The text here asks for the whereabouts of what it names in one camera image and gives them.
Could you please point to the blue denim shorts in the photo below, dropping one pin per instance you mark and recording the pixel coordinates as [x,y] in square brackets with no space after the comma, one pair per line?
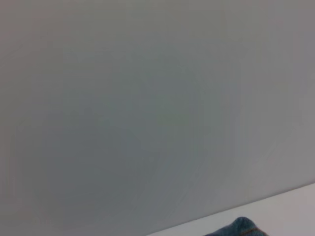
[242,227]

